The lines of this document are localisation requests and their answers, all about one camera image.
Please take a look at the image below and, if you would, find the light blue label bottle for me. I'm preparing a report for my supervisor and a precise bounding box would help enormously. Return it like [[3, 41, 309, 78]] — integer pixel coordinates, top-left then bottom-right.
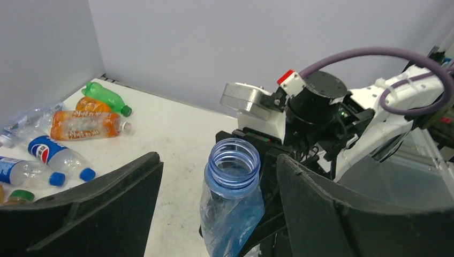
[[200, 138, 265, 256]]

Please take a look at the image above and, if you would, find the Pepsi bottle blue cap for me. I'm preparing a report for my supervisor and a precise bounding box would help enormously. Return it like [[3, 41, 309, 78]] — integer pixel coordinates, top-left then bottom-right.
[[13, 126, 96, 182]]

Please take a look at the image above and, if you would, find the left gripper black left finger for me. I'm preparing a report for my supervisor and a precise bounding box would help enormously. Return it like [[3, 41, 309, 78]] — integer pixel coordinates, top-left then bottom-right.
[[1, 152, 163, 256]]

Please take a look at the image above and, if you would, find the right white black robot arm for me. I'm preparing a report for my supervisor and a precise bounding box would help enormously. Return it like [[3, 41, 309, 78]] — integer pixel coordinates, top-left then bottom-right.
[[216, 47, 453, 256]]

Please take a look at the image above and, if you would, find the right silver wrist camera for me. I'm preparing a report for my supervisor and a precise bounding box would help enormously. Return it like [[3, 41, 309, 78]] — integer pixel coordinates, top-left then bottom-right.
[[220, 82, 286, 143]]

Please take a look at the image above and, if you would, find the blue label water bottle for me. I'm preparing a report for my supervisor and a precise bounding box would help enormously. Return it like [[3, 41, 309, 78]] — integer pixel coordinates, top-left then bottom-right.
[[1, 156, 66, 187]]

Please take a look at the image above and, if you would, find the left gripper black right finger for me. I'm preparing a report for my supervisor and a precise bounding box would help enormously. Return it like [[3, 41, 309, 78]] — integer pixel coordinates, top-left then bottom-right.
[[277, 155, 453, 256]]

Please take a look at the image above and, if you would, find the brown stained bottle green cap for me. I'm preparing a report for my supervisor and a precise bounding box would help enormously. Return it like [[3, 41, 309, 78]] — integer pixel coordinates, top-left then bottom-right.
[[3, 190, 35, 206]]

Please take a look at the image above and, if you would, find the green soda bottle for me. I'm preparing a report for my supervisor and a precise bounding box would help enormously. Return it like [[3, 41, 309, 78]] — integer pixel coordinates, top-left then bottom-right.
[[81, 82, 132, 117]]

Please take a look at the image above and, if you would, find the orange crushed bottle back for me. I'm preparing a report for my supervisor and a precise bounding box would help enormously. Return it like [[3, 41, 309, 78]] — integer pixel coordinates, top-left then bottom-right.
[[49, 110, 134, 141]]

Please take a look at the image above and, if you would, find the small orange bottle right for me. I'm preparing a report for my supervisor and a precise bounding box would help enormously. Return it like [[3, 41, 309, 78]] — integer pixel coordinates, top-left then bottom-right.
[[75, 96, 112, 112]]

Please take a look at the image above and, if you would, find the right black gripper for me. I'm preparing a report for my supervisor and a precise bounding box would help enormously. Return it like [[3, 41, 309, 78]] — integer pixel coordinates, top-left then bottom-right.
[[215, 129, 294, 256]]

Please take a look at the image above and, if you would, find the clear crushed bottle back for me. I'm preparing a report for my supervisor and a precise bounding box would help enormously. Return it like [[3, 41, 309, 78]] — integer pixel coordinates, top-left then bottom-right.
[[1, 101, 65, 148]]

